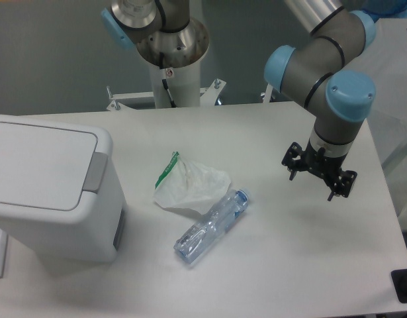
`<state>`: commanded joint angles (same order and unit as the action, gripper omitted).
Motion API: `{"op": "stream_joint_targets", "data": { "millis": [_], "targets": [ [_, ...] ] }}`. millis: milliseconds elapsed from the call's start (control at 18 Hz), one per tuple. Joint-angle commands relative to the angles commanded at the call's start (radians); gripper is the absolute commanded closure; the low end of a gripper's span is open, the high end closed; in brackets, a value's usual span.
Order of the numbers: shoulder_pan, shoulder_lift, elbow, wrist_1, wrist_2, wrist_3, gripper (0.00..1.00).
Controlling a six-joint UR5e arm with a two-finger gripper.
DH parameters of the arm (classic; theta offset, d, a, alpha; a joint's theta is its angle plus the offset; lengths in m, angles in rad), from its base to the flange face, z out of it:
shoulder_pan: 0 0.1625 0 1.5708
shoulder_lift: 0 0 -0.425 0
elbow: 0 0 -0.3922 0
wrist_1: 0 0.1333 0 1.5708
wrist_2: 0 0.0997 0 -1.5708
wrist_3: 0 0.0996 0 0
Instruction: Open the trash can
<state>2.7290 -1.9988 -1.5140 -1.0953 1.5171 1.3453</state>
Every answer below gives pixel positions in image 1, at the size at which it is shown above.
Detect clear plastic zip bag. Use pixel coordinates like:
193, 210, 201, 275
154, 152, 232, 214

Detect crushed clear plastic bottle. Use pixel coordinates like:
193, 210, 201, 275
173, 188, 251, 265

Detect white trash can lid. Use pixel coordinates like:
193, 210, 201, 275
0, 117, 112, 211

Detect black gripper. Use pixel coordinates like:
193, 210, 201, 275
281, 138, 357, 201

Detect black device at table edge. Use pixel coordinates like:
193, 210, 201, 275
391, 269, 407, 303

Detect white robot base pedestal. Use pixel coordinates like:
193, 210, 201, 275
107, 61, 226, 111

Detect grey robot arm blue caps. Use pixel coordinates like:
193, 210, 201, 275
101, 1, 376, 197

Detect white trash can body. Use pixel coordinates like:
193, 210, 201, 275
0, 115, 126, 262

